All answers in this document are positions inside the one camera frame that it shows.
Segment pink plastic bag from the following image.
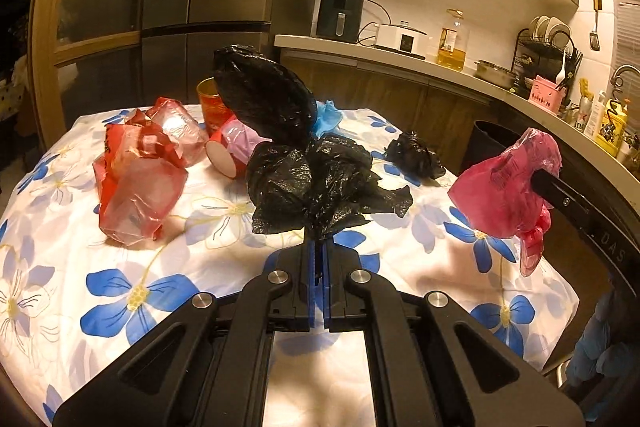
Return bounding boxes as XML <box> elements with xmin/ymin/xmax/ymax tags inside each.
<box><xmin>448</xmin><ymin>128</ymin><xmax>562</xmax><ymax>277</ymax></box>

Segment large black plastic bag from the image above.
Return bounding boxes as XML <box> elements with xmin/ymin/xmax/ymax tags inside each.
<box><xmin>213</xmin><ymin>44</ymin><xmax>413</xmax><ymax>239</ymax></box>

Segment blue rubber glove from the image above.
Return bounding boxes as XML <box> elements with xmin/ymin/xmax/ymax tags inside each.
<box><xmin>311</xmin><ymin>100</ymin><xmax>343</xmax><ymax>139</ymax></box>

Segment white kitchen countertop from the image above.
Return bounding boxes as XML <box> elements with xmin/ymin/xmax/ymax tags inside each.
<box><xmin>274</xmin><ymin>35</ymin><xmax>639</xmax><ymax>210</ymax></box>

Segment black trash bin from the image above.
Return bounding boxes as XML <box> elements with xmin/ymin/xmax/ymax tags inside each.
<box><xmin>461</xmin><ymin>120</ymin><xmax>520</xmax><ymax>171</ymax></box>

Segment white spray bottle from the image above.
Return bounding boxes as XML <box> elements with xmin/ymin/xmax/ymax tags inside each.
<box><xmin>584</xmin><ymin>91</ymin><xmax>606</xmax><ymax>141</ymax></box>

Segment yellow detergent bottle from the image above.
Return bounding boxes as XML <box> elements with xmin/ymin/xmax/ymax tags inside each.
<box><xmin>596</xmin><ymin>98</ymin><xmax>628</xmax><ymax>157</ymax></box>

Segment pink utensil holder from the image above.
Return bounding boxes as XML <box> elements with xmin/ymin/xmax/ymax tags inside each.
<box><xmin>528</xmin><ymin>76</ymin><xmax>566</xmax><ymax>115</ymax></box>

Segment steel bowl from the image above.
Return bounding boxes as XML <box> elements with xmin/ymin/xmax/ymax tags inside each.
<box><xmin>474</xmin><ymin>60</ymin><xmax>518</xmax><ymax>90</ymax></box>

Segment chrome sink faucet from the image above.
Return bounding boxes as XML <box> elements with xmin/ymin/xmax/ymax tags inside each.
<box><xmin>610</xmin><ymin>64</ymin><xmax>640</xmax><ymax>101</ymax></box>

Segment wooden lower cabinets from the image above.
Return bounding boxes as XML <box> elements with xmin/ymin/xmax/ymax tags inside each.
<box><xmin>278</xmin><ymin>48</ymin><xmax>640</xmax><ymax>308</ymax></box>

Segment black dish rack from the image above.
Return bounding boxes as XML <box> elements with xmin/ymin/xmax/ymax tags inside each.
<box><xmin>511</xmin><ymin>15</ymin><xmax>584</xmax><ymax>92</ymax></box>

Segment small crumpled black bag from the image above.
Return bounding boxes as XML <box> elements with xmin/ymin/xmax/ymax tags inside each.
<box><xmin>384</xmin><ymin>131</ymin><xmax>446</xmax><ymax>180</ymax></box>

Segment floral blue white tablecloth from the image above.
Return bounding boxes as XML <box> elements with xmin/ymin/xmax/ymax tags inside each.
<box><xmin>1</xmin><ymin>108</ymin><xmax>579</xmax><ymax>424</ymax></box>

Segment hanging steel spatula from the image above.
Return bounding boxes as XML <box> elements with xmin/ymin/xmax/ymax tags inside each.
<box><xmin>589</xmin><ymin>0</ymin><xmax>602</xmax><ymax>52</ymax></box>

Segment cooking oil bottle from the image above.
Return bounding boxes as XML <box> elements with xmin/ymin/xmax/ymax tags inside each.
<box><xmin>436</xmin><ymin>9</ymin><xmax>469</xmax><ymax>72</ymax></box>

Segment white rice cooker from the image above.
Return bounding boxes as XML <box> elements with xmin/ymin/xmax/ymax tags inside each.
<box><xmin>374</xmin><ymin>24</ymin><xmax>428</xmax><ymax>60</ymax></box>

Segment red translucent plastic bag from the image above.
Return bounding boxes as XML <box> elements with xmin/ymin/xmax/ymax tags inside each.
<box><xmin>93</xmin><ymin>96</ymin><xmax>208</xmax><ymax>246</ymax></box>

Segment lying red paper cup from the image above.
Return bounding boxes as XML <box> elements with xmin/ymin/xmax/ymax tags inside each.
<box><xmin>205</xmin><ymin>116</ymin><xmax>270</xmax><ymax>179</ymax></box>

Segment upright red paper cup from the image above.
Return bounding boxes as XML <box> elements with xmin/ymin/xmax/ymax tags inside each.
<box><xmin>196</xmin><ymin>77</ymin><xmax>233</xmax><ymax>135</ymax></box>

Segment black air fryer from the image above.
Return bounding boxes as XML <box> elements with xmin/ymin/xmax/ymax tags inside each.
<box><xmin>316</xmin><ymin>0</ymin><xmax>364</xmax><ymax>43</ymax></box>

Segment wooden framed glass door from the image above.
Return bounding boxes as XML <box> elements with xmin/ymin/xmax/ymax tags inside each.
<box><xmin>27</xmin><ymin>0</ymin><xmax>142</xmax><ymax>146</ymax></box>

